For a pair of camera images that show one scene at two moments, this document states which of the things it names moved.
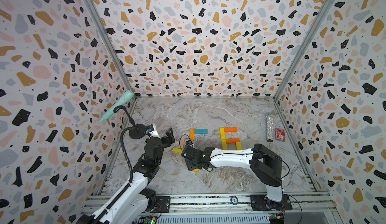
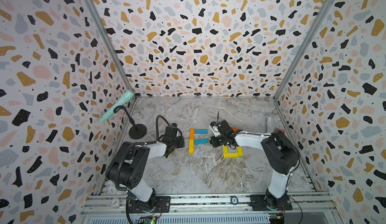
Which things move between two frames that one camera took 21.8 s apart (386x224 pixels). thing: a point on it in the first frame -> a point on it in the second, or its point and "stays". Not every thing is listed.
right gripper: [188, 165] -> [213, 141]
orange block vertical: [192, 134] stays
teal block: [201, 131] stays
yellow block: [224, 144] stays
